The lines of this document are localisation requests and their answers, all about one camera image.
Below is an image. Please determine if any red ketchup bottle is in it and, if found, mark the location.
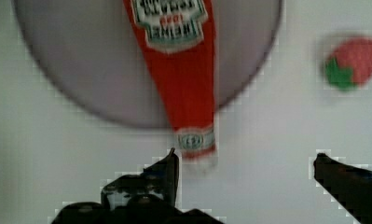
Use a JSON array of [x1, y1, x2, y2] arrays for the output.
[[123, 0, 218, 172]]

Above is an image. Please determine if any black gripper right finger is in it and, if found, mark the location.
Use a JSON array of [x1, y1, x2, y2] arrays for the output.
[[313, 153, 372, 224]]

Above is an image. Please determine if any red toy strawberry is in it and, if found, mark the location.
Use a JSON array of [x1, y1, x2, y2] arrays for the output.
[[324, 36, 372, 91]]

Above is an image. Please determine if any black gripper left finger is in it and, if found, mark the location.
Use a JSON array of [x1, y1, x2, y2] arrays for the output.
[[101, 147, 179, 210]]

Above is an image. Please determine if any round purple plate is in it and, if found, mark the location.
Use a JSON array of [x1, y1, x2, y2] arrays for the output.
[[10, 0, 284, 128]]

